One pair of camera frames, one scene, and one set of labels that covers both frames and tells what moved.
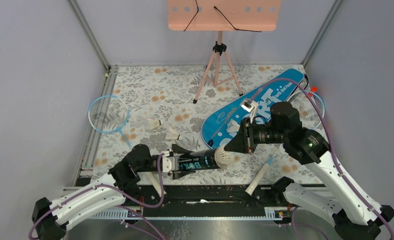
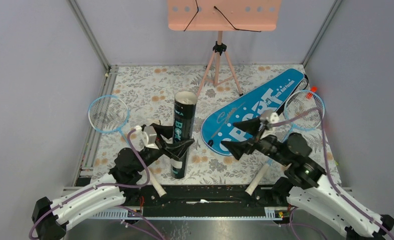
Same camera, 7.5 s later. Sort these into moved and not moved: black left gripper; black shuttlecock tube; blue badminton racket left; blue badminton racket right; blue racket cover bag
Moved: black left gripper; black shuttlecock tube
Not moved: blue racket cover bag; blue badminton racket right; blue badminton racket left
